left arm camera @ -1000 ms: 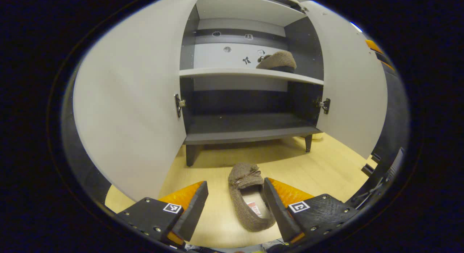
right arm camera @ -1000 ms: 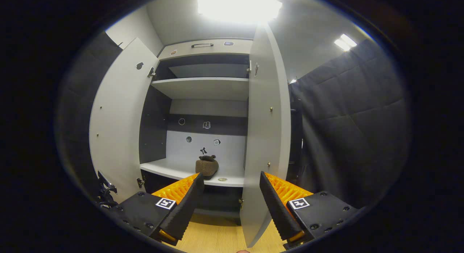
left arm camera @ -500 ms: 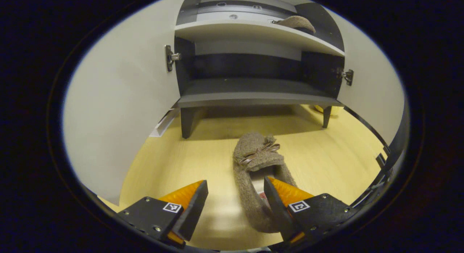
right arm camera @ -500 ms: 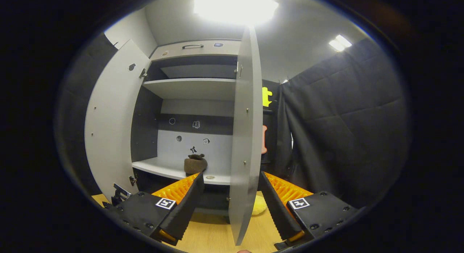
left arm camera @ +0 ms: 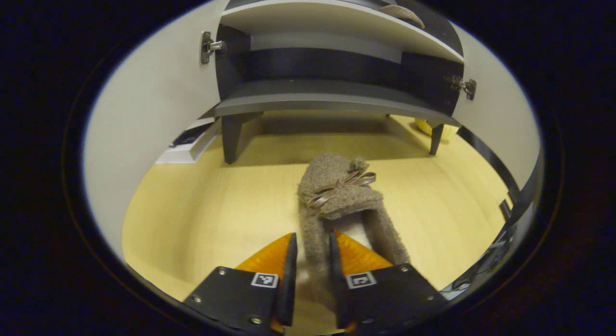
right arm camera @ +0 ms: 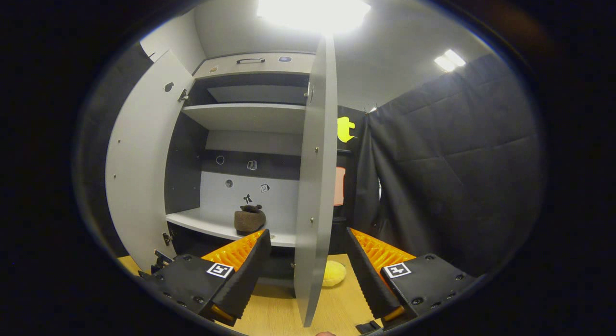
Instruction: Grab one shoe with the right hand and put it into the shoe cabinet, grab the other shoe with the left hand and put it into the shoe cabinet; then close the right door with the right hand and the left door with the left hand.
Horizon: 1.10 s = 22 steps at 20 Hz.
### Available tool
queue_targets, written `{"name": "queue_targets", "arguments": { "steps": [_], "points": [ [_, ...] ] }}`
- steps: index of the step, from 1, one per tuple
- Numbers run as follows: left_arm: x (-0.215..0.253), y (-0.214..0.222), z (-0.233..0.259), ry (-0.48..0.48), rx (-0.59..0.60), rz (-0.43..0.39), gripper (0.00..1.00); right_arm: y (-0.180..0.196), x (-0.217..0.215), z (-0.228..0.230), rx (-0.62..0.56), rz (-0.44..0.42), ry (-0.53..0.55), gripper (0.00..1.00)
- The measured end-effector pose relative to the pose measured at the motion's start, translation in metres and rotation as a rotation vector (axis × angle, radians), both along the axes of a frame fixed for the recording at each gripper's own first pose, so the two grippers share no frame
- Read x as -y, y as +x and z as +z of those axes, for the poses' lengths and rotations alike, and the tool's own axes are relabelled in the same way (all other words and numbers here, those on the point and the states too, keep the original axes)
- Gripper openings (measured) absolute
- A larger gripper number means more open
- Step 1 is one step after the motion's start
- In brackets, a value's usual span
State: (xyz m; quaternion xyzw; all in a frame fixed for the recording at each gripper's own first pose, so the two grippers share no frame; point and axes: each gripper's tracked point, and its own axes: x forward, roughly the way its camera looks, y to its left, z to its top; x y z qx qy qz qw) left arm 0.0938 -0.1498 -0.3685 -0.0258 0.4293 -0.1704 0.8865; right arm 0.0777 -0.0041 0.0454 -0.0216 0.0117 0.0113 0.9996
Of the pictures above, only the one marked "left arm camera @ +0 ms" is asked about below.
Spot grey shoe cabinet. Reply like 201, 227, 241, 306
214, 0, 465, 164

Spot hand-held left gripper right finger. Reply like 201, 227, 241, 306
329, 229, 448, 333

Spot white flat box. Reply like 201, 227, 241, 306
155, 116, 223, 164

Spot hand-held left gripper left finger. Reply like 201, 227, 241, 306
183, 233, 298, 334

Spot metal door hinge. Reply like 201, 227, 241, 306
445, 75, 477, 101
200, 31, 226, 65

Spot brown fuzzy shoe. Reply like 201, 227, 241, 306
379, 4, 426, 30
296, 152, 411, 312

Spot grey shoe cabinet door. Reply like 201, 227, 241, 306
450, 21, 542, 192
83, 0, 236, 259

